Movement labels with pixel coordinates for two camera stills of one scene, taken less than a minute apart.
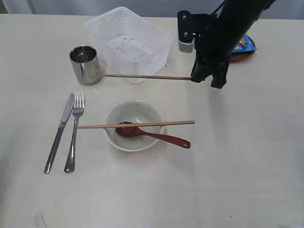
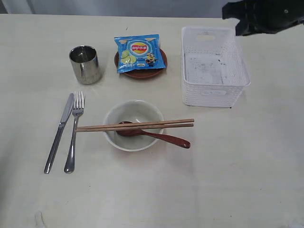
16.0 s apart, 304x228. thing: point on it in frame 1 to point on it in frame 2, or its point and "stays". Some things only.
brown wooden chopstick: x=153 y=123 stays
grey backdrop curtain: x=280 y=9 stays
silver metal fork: x=78 y=108 stays
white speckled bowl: x=135 y=111 stays
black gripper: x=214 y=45 to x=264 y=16
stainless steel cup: x=85 y=64 stays
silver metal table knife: x=65 y=116 stays
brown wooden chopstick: x=147 y=77 to x=88 y=129
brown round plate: x=241 y=56 to x=141 y=73
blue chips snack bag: x=245 y=44 to x=139 y=52
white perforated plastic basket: x=129 y=44 to x=213 y=72
